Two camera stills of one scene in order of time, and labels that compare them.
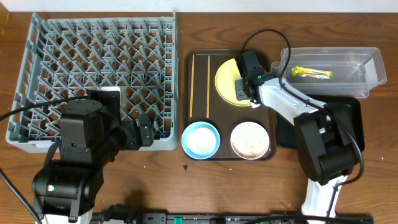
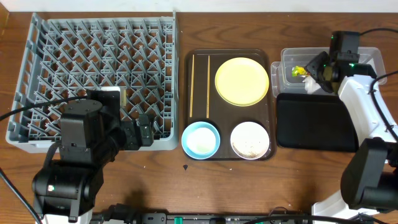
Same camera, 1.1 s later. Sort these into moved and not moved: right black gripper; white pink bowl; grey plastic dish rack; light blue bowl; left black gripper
Moved: right black gripper
Not moved: left black gripper; light blue bowl; white pink bowl; grey plastic dish rack
